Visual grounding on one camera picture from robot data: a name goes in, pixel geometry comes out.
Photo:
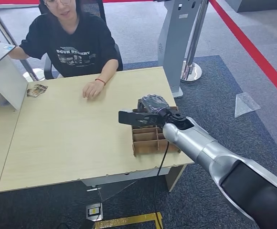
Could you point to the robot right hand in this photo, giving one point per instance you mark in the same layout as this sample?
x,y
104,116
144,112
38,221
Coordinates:
x,y
153,103

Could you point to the person's left hand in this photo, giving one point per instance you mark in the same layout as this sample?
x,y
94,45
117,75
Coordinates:
x,y
91,89

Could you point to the person's right forearm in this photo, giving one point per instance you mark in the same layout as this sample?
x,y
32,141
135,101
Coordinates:
x,y
17,53

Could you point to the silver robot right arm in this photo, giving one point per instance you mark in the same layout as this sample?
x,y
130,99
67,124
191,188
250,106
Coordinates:
x,y
219,158

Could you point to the person's left forearm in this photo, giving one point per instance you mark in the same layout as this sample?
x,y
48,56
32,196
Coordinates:
x,y
108,71

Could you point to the wooden slotted card organizer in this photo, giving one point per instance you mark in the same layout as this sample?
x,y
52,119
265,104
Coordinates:
x,y
145,147

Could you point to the person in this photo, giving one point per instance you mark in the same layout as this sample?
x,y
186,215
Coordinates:
x,y
76,38

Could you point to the printed card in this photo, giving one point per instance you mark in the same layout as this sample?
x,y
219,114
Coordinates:
x,y
42,88
32,92

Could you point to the black office chair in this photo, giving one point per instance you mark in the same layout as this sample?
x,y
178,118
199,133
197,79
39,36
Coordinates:
x,y
119,60

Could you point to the red barrier belt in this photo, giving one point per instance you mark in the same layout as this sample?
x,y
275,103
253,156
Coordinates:
x,y
255,53
14,1

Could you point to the grey kiosk stand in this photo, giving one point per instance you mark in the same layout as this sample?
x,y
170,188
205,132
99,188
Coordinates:
x,y
174,41

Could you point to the clear plastic triangle piece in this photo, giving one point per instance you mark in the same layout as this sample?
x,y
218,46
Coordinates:
x,y
244,104

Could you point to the yellow floor tape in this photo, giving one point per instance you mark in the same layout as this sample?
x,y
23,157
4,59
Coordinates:
x,y
129,220

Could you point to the metal floor socket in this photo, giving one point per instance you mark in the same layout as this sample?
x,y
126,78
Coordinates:
x,y
94,211

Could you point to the grey platform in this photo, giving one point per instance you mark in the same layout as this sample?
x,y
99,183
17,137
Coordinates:
x,y
260,4

